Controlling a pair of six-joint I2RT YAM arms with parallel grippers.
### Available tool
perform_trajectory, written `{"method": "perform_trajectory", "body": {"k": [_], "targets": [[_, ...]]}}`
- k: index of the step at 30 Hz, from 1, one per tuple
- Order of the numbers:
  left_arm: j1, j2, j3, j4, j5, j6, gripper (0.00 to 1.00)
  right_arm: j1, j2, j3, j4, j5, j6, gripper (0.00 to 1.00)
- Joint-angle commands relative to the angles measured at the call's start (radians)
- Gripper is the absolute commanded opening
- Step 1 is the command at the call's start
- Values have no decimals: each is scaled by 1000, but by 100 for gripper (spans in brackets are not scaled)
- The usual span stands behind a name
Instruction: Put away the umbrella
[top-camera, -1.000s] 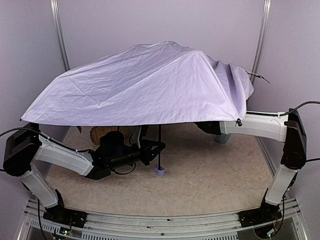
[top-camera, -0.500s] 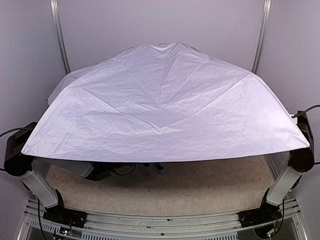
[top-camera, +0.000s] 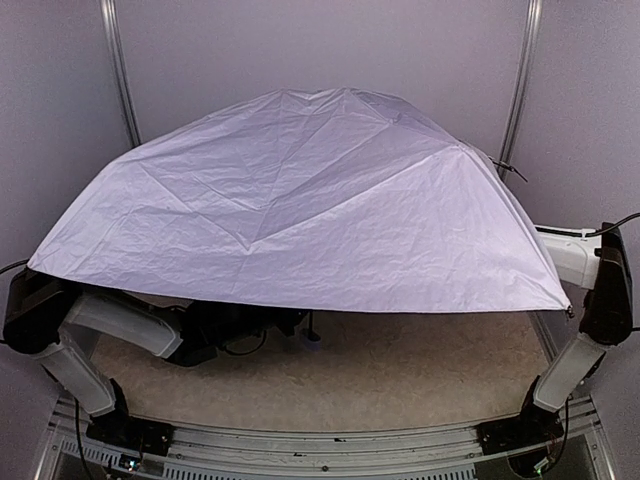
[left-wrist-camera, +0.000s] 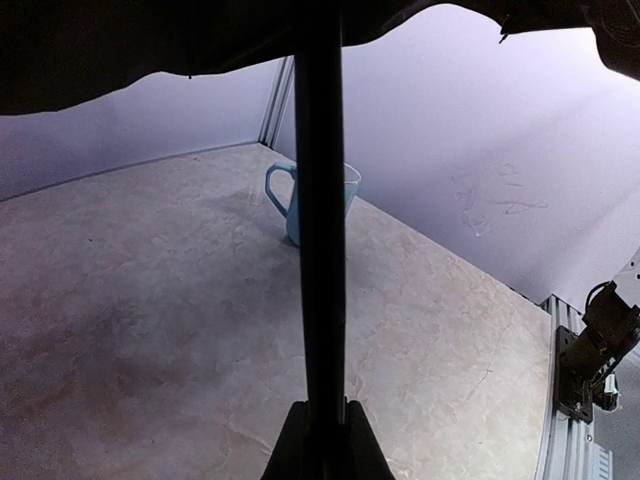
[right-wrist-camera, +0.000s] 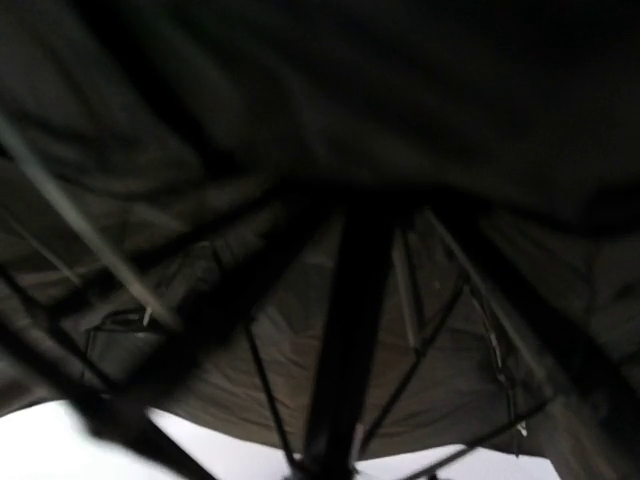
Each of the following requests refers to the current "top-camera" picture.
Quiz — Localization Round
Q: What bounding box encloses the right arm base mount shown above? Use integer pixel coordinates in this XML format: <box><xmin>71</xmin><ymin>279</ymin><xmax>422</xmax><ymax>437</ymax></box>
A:
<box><xmin>476</xmin><ymin>408</ymin><xmax>564</xmax><ymax>455</ymax></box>

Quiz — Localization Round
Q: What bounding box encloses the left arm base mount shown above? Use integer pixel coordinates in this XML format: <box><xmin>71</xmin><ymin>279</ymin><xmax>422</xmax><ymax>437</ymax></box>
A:
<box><xmin>86</xmin><ymin>412</ymin><xmax>175</xmax><ymax>457</ymax></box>

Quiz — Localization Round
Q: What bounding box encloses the right aluminium corner post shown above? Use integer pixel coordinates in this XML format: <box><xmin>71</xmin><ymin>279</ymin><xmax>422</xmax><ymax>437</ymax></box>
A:
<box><xmin>500</xmin><ymin>0</ymin><xmax>543</xmax><ymax>164</ymax></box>

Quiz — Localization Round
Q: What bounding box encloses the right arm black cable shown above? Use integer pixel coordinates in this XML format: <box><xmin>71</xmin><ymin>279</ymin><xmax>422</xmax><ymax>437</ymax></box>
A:
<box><xmin>582</xmin><ymin>212</ymin><xmax>640</xmax><ymax>236</ymax></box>

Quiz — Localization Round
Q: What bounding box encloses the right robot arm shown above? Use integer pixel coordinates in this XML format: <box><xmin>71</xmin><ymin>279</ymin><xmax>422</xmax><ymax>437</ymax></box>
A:
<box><xmin>530</xmin><ymin>223</ymin><xmax>634</xmax><ymax>413</ymax></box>

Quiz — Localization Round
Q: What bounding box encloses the aluminium corner post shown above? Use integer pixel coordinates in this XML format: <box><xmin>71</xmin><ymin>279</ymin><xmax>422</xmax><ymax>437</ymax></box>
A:
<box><xmin>100</xmin><ymin>0</ymin><xmax>142</xmax><ymax>148</ymax></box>
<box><xmin>500</xmin><ymin>0</ymin><xmax>543</xmax><ymax>164</ymax></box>

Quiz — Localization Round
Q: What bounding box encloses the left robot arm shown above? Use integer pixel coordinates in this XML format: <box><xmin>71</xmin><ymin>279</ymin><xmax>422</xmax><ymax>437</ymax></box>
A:
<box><xmin>3</xmin><ymin>269</ymin><xmax>217</xmax><ymax>418</ymax></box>

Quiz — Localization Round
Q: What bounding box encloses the left aluminium corner post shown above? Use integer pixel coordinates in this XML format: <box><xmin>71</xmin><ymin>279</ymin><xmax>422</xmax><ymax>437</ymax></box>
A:
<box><xmin>100</xmin><ymin>0</ymin><xmax>142</xmax><ymax>148</ymax></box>

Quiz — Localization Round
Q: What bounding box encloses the aluminium front rail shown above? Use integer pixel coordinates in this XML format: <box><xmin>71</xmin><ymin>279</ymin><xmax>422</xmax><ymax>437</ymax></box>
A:
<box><xmin>34</xmin><ymin>394</ymin><xmax>616</xmax><ymax>480</ymax></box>

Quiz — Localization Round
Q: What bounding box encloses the lilac folding umbrella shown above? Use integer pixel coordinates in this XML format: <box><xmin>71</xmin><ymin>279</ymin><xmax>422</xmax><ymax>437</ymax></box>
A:
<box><xmin>28</xmin><ymin>88</ymin><xmax>570</xmax><ymax>314</ymax></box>

